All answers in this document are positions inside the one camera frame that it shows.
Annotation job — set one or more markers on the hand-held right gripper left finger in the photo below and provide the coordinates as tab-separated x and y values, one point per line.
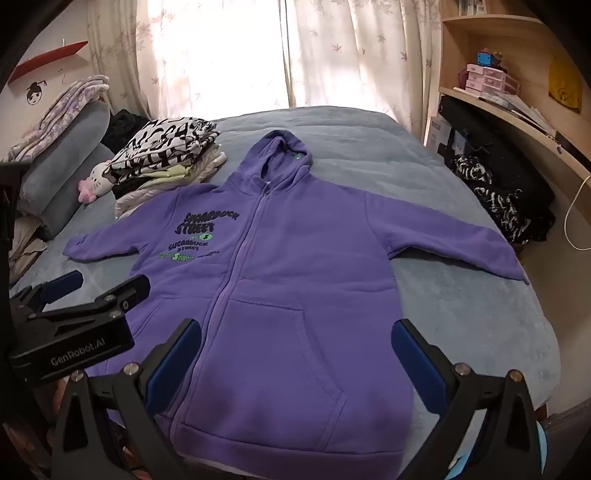
171	364

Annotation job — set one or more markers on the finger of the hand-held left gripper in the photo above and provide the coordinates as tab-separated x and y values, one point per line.
131	288
64	282

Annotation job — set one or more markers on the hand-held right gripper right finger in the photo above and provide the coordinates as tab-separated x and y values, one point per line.
420	364

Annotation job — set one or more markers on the purple zip hoodie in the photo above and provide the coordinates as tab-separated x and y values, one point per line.
300	258

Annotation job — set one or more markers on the black patterned clothes pile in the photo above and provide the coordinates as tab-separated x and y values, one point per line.
485	134

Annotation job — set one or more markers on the grey pillow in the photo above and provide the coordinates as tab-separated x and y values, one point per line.
69	147
69	203

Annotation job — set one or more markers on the pink white cat plush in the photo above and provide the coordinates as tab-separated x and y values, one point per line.
99	177

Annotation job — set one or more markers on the light green folded garment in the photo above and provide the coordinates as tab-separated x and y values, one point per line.
173	174

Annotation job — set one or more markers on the cream folded garment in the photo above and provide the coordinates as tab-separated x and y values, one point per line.
198	173

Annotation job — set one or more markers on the black white patterned folded garment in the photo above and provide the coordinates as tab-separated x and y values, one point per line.
157	143

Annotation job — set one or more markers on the black crumpled cloth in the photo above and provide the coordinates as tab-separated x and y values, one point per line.
124	127

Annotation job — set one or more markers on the floral folded blanket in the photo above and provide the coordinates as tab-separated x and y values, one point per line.
60	110

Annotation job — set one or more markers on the black white zebra cloth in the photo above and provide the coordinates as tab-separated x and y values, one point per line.
480	184

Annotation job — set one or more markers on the white cardboard box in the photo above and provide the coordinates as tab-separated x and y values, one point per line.
436	134

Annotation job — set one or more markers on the floral sheer curtain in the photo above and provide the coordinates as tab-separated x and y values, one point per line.
184	55
360	55

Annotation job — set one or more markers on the black flat device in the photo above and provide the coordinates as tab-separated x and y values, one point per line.
572	147

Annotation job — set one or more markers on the pile of papers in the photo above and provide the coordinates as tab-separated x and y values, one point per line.
521	108

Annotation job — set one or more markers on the purple pouch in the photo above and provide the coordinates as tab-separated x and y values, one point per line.
462	78

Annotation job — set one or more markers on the pink drawer organizer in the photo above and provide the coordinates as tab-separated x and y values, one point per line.
482	78

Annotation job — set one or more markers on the blue toy box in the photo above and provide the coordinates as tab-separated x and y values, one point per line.
489	57

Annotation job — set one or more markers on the yellow cloth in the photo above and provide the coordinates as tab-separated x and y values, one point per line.
565	85

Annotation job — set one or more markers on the wooden bookshelf desk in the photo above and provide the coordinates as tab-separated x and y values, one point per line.
508	41

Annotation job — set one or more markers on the cartoon face wall sticker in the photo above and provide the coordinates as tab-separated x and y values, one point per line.
34	94

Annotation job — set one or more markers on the red wall shelf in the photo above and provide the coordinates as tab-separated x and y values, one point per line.
41	60

